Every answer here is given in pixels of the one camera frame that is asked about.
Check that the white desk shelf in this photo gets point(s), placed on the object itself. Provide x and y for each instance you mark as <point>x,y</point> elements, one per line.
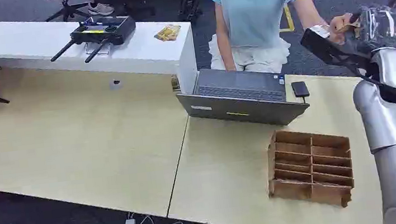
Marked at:
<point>64,48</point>

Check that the small brown card pack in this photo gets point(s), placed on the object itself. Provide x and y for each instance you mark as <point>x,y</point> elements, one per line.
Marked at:
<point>175,82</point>

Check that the grey desk grommet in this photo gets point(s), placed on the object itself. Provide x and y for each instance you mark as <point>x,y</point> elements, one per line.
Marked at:
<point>115,84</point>

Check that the white shoe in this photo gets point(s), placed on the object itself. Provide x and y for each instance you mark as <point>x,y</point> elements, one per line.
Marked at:
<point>101,9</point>

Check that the black chair base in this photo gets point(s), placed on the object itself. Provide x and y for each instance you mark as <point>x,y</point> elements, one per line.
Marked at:
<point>67,10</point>

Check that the black phone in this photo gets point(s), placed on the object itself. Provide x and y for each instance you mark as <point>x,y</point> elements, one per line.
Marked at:
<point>300,89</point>

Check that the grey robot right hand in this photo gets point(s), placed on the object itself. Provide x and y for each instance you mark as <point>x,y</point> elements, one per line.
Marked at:
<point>382,28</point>

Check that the person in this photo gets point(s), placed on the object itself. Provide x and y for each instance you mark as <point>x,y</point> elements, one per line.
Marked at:
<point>255,11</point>

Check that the grey laptop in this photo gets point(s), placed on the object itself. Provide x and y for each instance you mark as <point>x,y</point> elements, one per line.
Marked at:
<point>244,96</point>

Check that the person's left hand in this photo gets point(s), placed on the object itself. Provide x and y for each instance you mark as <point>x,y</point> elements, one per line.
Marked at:
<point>339,27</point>

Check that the wooden card box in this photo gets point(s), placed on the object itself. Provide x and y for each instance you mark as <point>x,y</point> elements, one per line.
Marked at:
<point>310,167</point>

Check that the black remote controller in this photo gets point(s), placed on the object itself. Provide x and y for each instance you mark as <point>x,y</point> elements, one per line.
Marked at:
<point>105,30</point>

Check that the clear controller stand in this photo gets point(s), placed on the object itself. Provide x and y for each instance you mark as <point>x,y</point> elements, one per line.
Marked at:
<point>97,49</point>

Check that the pale playing card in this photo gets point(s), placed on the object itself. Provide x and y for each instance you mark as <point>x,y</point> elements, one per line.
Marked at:
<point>351,25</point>

